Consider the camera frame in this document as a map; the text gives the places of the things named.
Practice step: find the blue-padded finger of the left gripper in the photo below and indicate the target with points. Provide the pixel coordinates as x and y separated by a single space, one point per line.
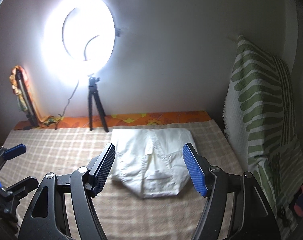
7 154

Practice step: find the bright ring light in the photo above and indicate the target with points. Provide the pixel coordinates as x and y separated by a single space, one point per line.
78 39

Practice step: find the green striped pillow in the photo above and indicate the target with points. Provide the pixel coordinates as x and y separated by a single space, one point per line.
289 155

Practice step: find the orange floral bed cover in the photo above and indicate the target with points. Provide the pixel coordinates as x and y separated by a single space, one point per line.
137 119

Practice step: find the black mini tripod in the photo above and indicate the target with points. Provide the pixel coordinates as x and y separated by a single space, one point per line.
94 96

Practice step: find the colourful floral cloth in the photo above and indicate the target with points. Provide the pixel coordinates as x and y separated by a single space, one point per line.
44 121

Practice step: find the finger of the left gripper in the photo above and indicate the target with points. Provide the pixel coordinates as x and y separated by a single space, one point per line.
20 189

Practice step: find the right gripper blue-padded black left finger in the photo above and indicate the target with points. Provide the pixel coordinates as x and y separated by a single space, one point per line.
66 200

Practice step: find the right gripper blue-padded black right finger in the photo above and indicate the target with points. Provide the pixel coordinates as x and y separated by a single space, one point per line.
251 215

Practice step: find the folded light stand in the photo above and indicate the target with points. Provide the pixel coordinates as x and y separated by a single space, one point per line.
31 114

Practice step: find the green leaf patterned pillow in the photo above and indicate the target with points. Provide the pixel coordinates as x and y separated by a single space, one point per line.
254 112

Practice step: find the white cotton shirt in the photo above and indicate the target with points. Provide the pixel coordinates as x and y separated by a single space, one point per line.
149 162

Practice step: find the beige plaid bed sheet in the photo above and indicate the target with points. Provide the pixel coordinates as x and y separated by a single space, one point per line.
122 214

